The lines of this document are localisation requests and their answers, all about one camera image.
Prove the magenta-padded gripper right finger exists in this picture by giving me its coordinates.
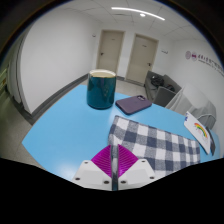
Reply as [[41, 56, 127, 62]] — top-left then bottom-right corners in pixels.
[[116, 143, 157, 192]]

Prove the white laptop with rainbow sticker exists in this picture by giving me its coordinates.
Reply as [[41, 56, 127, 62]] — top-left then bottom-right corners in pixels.
[[183, 111, 214, 156]]

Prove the beige door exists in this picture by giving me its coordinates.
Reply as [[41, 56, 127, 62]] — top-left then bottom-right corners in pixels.
[[96, 29, 125, 75], [125, 33, 159, 85]]

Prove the wall logo lettering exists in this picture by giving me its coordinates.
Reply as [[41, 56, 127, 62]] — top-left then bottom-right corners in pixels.
[[184, 50, 224, 77]]

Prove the purple smartphone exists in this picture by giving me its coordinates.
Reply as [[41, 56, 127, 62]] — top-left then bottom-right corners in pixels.
[[115, 94, 153, 116]]

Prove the black bag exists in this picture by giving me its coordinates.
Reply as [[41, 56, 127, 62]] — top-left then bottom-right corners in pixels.
[[150, 75, 165, 89]]

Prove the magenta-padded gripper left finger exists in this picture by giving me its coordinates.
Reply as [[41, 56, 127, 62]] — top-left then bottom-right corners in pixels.
[[72, 144, 115, 192]]

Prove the grey cloth-covered machine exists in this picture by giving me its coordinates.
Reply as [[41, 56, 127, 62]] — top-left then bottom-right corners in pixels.
[[165, 83, 218, 129]]

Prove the dark teal mug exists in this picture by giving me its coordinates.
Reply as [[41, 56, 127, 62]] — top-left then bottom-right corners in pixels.
[[86, 68, 118, 110]]

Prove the blue white checkered towel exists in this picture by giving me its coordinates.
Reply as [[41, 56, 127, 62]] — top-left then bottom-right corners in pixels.
[[108, 115, 202, 181]]

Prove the long ceiling light strip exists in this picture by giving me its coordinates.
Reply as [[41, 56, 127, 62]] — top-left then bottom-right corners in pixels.
[[110, 6, 166, 22]]

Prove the grey sofa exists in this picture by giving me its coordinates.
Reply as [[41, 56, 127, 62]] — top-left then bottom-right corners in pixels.
[[144, 70, 183, 108]]

